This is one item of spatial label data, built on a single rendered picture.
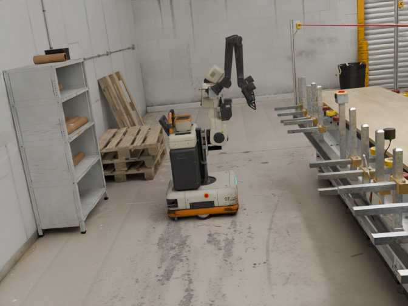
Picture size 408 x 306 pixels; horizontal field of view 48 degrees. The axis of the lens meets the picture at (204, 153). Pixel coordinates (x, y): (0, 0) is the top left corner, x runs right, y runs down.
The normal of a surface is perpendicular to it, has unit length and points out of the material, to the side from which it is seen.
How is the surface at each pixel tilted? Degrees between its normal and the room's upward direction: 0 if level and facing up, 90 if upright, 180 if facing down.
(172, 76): 90
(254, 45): 90
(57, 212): 90
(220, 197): 90
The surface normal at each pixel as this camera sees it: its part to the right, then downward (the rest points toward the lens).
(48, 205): -0.04, 0.27
